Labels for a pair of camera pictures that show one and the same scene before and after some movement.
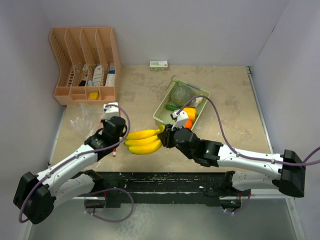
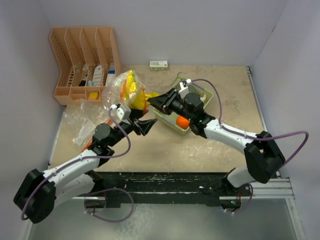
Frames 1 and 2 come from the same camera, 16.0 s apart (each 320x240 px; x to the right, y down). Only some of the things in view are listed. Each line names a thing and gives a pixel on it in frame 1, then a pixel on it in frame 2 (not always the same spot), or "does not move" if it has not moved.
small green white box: [158, 65] does not move
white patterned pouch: [97, 76] does not move
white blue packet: [111, 76] does not move
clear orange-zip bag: [102, 117] → [127, 88]
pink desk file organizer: [89, 64] does not move
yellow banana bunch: [144, 142] → [138, 101]
